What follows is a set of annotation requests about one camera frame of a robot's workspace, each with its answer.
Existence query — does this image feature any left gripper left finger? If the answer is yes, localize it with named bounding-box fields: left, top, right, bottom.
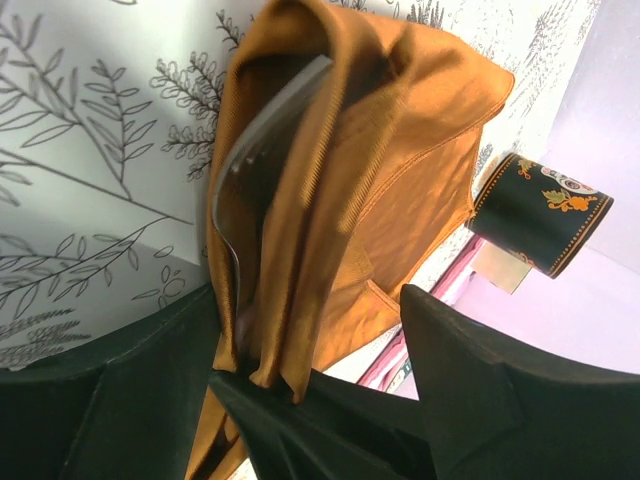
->
left=1, top=286, right=219, bottom=480

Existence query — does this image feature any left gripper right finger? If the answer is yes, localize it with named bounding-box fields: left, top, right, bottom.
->
left=210, top=309, right=639, bottom=480

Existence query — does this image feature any orange brown cloth napkin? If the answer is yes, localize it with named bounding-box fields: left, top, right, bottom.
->
left=184, top=0, right=516, bottom=480

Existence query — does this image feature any pink floral placemat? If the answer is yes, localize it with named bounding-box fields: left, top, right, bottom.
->
left=357, top=235, right=484, bottom=394

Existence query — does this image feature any black red floral mug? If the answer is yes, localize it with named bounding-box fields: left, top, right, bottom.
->
left=465, top=153, right=614, bottom=279

